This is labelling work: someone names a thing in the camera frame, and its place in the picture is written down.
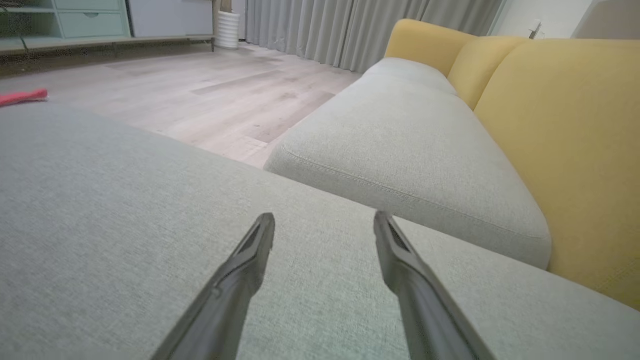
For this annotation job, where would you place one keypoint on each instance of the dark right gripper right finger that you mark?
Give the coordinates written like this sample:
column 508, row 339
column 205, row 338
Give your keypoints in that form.
column 425, row 305

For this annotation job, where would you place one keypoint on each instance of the middle yellow sofa back cushion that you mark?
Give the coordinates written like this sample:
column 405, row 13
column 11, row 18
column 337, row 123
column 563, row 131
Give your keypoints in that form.
column 480, row 65

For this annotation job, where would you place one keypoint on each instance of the white ribbed planter pot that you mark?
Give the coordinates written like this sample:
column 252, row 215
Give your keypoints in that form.
column 228, row 30

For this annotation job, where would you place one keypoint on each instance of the grey pleated curtain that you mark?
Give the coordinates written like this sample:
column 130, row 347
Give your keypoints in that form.
column 360, row 27

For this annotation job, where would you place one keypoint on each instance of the red shorts white stripe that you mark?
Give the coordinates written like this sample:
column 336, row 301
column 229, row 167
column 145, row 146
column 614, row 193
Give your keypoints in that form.
column 22, row 96

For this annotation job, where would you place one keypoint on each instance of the yellow sofa armrest cushion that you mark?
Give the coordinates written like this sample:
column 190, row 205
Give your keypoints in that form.
column 425, row 42

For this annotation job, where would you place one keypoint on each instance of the large grey sofa seat cushion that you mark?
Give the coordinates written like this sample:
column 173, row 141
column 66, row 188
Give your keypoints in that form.
column 100, row 225

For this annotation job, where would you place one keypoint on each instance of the large yellow sofa back cushion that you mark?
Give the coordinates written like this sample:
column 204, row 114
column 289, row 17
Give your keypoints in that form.
column 575, row 150

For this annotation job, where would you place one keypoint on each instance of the small grey sofa seat cushion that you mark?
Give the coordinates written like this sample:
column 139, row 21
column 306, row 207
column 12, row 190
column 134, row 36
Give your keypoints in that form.
column 400, row 140

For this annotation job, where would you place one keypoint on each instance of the white cabinet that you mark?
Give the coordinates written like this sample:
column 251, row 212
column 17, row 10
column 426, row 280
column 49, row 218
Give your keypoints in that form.
column 170, row 17

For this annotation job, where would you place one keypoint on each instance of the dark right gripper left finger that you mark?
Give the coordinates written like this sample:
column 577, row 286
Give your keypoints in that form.
column 225, row 300

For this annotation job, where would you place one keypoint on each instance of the mint green drawer cabinet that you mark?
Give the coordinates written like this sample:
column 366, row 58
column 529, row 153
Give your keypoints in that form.
column 85, row 20

